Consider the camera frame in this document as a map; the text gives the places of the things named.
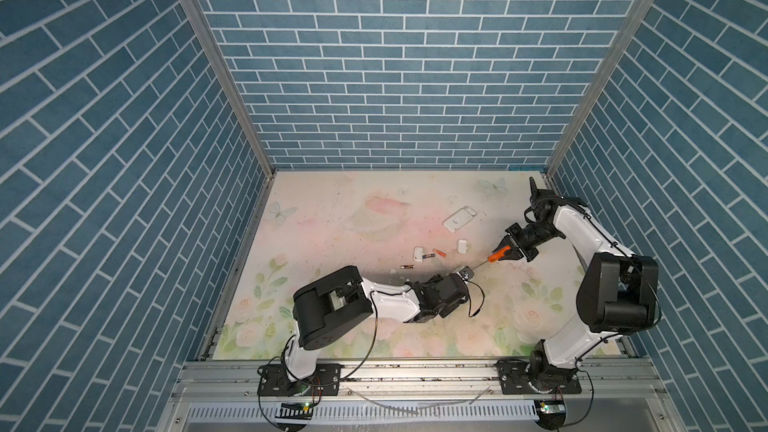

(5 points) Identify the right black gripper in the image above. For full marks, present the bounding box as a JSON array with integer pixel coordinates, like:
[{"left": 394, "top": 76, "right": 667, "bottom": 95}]
[{"left": 492, "top": 223, "right": 558, "bottom": 263}]

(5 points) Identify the orange handled screwdriver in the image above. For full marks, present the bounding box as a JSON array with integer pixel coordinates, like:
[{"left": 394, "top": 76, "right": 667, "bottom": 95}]
[{"left": 472, "top": 245, "right": 512, "bottom": 271}]

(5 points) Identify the white remote control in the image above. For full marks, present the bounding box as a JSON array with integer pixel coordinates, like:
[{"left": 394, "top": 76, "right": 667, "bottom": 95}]
[{"left": 443, "top": 206, "right": 477, "bottom": 233}]

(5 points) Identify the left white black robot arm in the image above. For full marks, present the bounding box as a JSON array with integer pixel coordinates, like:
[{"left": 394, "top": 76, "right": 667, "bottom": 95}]
[{"left": 281, "top": 265, "right": 474, "bottom": 382}]

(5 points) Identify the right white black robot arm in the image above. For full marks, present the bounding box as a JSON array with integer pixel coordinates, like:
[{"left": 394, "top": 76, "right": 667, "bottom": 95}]
[{"left": 489, "top": 185, "right": 661, "bottom": 377}]

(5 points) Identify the right controller board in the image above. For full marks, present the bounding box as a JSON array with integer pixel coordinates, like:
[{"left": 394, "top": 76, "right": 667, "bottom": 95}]
[{"left": 534, "top": 400, "right": 567, "bottom": 431}]

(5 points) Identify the controller board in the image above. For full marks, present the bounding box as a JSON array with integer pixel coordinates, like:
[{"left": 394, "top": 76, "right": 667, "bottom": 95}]
[
  {"left": 274, "top": 402, "right": 315, "bottom": 431},
  {"left": 534, "top": 400, "right": 567, "bottom": 431}
]

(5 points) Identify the left controller board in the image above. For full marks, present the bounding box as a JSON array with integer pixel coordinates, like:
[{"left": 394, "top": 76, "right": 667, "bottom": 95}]
[{"left": 274, "top": 402, "right": 315, "bottom": 431}]

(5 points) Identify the grey loose cable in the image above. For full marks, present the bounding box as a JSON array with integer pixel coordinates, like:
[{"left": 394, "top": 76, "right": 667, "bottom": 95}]
[{"left": 346, "top": 386, "right": 493, "bottom": 413}]

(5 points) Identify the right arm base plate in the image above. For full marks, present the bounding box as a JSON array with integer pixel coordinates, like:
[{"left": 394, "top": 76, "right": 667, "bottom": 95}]
[{"left": 495, "top": 359, "right": 582, "bottom": 395}]

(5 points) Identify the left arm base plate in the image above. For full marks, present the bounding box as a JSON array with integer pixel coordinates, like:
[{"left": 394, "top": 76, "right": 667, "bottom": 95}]
[{"left": 257, "top": 363, "right": 342, "bottom": 397}]

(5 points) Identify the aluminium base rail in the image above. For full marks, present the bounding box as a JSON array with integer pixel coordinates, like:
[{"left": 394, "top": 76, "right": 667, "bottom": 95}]
[{"left": 158, "top": 356, "right": 684, "bottom": 431}]

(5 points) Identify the right aluminium corner post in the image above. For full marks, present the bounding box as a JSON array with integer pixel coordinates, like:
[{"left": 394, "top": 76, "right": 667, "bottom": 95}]
[{"left": 545, "top": 0, "right": 655, "bottom": 179}]

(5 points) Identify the aluminium corner post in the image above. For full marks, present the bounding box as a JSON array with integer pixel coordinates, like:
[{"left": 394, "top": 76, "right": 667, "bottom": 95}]
[
  {"left": 545, "top": 0, "right": 655, "bottom": 179},
  {"left": 178, "top": 0, "right": 275, "bottom": 180}
]

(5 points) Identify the left aluminium corner post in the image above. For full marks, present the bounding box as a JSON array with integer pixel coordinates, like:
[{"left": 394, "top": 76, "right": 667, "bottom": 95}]
[{"left": 178, "top": 0, "right": 275, "bottom": 180}]

